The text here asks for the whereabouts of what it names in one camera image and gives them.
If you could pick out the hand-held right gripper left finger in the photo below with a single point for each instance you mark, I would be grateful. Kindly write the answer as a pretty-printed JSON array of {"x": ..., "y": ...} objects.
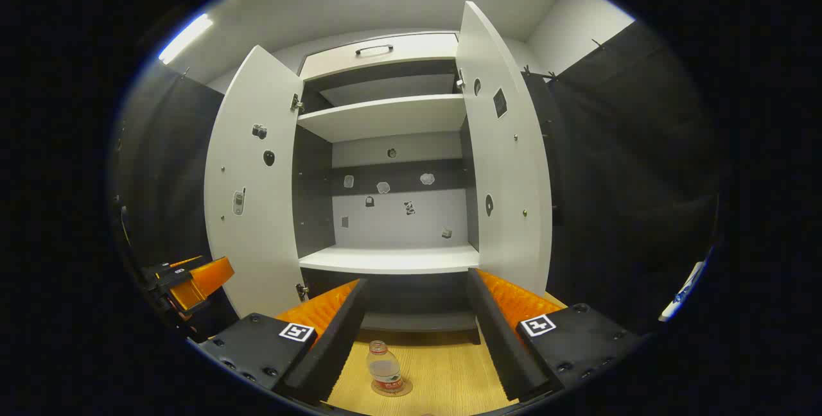
[{"x": 340, "y": 339}]

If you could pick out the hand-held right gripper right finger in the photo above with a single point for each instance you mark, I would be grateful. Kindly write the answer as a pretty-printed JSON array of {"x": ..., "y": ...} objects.
[{"x": 501, "y": 345}]

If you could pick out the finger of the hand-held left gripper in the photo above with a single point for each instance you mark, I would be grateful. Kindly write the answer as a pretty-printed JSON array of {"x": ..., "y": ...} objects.
[{"x": 205, "y": 278}]

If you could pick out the clear plastic bottle red label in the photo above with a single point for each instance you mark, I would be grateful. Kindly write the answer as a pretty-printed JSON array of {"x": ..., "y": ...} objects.
[{"x": 384, "y": 364}]

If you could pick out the white cabinet door phone sticker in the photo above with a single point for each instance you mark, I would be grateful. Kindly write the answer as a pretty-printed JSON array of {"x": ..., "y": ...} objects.
[{"x": 257, "y": 165}]

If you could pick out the white cabinet door headphone sticker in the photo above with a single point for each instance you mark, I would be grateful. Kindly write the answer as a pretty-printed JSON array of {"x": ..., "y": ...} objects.
[{"x": 507, "y": 165}]

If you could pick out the metal door hinge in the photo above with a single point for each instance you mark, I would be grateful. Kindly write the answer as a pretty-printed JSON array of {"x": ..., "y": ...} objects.
[
  {"x": 297, "y": 103},
  {"x": 302, "y": 291},
  {"x": 460, "y": 79}
]

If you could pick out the white cabinet shelf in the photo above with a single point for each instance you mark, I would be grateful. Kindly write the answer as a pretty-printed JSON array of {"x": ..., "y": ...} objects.
[
  {"x": 385, "y": 117},
  {"x": 392, "y": 259}
]

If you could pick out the white cabinet body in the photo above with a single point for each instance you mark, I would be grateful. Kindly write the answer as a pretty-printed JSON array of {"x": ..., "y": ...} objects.
[{"x": 314, "y": 198}]

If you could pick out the black backdrop cloth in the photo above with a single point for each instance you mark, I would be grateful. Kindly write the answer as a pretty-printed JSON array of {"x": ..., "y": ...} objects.
[{"x": 642, "y": 178}]

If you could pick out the long ceiling light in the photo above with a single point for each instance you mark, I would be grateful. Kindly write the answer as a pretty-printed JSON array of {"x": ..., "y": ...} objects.
[{"x": 185, "y": 38}]

